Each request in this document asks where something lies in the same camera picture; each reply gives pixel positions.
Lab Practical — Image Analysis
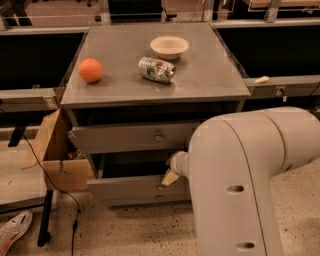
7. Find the black floor cable left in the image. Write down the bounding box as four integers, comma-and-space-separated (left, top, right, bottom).
21, 133, 82, 256

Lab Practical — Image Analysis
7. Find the black table leg left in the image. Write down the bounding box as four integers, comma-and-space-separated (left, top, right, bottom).
37, 190, 53, 247

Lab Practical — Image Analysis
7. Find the grey drawer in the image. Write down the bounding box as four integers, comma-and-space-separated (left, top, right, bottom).
104, 193, 191, 207
72, 122, 198, 154
88, 150, 190, 202

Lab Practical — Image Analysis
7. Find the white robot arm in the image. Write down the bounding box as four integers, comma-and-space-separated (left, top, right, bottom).
162, 107, 320, 256

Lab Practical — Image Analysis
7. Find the grey drawer cabinet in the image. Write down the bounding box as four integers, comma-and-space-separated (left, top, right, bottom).
60, 22, 252, 209

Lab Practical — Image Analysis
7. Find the small yellow foam piece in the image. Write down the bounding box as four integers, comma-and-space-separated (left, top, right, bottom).
253, 76, 269, 84

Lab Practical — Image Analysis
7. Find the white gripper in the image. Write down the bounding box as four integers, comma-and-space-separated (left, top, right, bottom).
161, 151, 189, 186

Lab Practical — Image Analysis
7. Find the white sneaker shoe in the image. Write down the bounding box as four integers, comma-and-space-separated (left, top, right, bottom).
0, 210, 33, 256

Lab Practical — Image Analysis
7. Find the crushed green soda can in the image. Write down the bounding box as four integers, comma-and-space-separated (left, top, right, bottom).
138, 57, 176, 83

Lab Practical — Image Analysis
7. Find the grey top drawer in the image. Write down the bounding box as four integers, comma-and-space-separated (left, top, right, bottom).
72, 122, 198, 154

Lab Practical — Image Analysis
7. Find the brown cardboard box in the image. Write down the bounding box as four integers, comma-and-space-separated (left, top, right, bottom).
21, 109, 93, 192

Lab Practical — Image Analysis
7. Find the grey bottom drawer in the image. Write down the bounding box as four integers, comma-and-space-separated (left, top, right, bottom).
104, 193, 191, 207

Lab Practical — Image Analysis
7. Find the orange fruit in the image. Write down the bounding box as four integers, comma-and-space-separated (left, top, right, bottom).
78, 58, 103, 83

